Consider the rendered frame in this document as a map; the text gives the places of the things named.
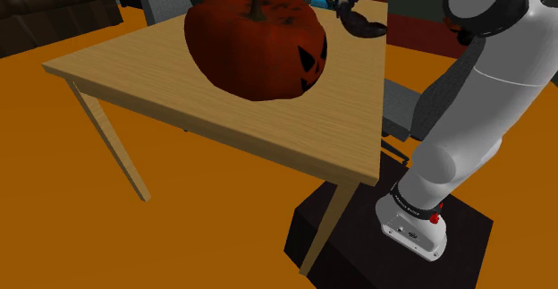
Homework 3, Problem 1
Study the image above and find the black robot stand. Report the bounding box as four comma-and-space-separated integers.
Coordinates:
283, 151, 495, 289

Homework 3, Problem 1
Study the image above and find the grey office chair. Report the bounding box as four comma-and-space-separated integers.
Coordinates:
380, 35, 486, 166

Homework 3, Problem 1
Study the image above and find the black curved dish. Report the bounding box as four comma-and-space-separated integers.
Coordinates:
338, 9, 389, 39

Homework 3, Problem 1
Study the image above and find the dark red carved pumpkin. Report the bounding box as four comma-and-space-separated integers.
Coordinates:
183, 0, 329, 103

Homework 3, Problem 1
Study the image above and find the light wooden table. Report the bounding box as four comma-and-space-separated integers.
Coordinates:
41, 0, 390, 277

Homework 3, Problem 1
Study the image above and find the dark brown sofa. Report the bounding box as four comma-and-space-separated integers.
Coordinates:
0, 0, 125, 59

